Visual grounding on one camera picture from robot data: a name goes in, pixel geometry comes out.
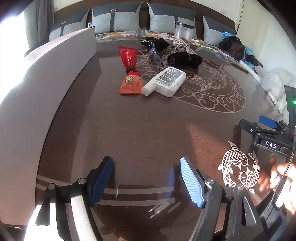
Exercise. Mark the blue cloth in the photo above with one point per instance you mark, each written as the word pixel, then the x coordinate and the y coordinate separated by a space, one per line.
pixel 247 49

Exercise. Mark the clear eyeglasses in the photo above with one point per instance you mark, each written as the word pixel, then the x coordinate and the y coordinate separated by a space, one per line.
pixel 155 59

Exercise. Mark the clear plastic jar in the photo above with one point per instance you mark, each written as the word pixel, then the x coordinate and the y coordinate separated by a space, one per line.
pixel 184 32

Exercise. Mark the grey pillow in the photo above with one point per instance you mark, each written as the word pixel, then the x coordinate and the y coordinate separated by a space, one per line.
pixel 163 17
pixel 69 24
pixel 116 17
pixel 213 31

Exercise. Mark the person's right hand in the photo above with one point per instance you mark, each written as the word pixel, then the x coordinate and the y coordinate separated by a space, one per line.
pixel 280 179

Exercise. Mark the floral bed sheet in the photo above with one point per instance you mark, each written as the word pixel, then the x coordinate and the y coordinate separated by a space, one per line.
pixel 141 34

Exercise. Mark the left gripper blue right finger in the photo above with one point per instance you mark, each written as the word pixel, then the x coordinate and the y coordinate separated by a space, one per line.
pixel 228 213

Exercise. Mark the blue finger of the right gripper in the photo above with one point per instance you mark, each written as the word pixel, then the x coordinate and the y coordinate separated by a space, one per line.
pixel 267 122

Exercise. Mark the white plastic bottle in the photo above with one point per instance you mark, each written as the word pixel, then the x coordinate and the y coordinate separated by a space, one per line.
pixel 166 83

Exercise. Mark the grey storage box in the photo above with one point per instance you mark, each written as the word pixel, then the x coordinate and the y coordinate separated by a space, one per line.
pixel 27 112

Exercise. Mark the centre left grey pillow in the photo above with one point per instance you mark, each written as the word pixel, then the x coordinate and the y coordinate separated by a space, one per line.
pixel 116 17

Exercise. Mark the far left grey pillow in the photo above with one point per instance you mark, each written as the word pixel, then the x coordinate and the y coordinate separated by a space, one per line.
pixel 69 24

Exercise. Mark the centre right grey pillow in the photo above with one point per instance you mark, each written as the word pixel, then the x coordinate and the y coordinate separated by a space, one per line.
pixel 163 17

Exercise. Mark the silver rhinestone bow clip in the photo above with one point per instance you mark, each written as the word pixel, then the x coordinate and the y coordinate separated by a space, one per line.
pixel 180 45

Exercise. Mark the white fluffy blanket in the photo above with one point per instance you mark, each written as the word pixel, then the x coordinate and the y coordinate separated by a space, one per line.
pixel 266 95

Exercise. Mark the black and brown bag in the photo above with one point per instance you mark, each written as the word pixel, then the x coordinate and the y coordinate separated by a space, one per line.
pixel 233 48

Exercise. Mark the red foil bow pouch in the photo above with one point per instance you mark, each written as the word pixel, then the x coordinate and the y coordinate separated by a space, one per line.
pixel 132 84

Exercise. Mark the far right grey pillow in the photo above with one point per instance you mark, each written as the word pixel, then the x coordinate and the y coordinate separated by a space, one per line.
pixel 213 31

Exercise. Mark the grey curtain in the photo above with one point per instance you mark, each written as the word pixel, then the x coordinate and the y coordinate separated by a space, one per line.
pixel 38 19

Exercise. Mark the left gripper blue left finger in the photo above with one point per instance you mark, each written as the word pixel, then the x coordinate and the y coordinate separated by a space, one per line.
pixel 51 222

